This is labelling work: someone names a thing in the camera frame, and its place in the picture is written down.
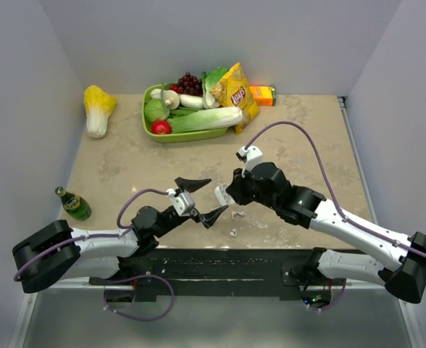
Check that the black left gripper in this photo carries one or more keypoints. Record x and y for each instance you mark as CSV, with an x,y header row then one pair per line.
x,y
206,218

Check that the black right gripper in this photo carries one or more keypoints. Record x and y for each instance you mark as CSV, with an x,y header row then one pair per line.
x,y
236,188

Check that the white earbud charging case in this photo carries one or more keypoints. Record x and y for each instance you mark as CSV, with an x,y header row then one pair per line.
x,y
221,195

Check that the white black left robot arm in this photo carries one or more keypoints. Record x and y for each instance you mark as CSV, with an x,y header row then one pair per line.
x,y
58,252

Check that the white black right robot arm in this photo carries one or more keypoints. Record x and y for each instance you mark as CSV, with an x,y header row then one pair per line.
x,y
393,260

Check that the green plastic basket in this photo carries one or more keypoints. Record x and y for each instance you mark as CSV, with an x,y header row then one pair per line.
x,y
176,137

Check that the long green white cabbage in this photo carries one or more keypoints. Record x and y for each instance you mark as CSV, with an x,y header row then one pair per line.
x,y
206,119

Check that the red apple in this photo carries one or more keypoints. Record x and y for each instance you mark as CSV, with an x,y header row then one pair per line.
x,y
161,127

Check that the orange juice carton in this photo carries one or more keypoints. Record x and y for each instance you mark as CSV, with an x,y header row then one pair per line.
x,y
264,95

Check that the yellow Lays chip bag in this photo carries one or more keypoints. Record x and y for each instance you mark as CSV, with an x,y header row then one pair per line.
x,y
233,90

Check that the white radish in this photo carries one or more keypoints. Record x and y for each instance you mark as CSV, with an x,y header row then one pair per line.
x,y
191,102

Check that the round green cabbage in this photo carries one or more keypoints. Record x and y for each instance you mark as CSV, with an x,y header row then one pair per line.
x,y
155,110

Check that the beige mushroom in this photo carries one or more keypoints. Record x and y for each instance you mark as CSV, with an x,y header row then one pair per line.
x,y
171,98

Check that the dark red grapes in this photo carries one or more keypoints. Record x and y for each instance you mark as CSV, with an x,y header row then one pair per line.
x,y
188,84

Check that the green leafy lettuce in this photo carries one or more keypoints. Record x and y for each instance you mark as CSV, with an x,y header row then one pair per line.
x,y
208,81

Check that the green glass bottle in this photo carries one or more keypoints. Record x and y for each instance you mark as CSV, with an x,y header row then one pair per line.
x,y
73,204

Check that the yellow napa cabbage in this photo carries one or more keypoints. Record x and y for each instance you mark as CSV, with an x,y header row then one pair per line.
x,y
99,106

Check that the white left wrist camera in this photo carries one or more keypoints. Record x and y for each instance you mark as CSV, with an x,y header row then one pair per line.
x,y
182,201

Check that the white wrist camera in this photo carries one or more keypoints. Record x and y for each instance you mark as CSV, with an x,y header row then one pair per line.
x,y
182,201
251,157

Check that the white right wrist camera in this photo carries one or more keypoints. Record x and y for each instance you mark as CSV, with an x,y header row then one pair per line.
x,y
251,157

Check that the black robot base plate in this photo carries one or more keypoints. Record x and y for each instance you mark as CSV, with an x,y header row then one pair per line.
x,y
217,273

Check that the aluminium frame rail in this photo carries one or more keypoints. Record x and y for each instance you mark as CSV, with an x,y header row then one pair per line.
x,y
342,105

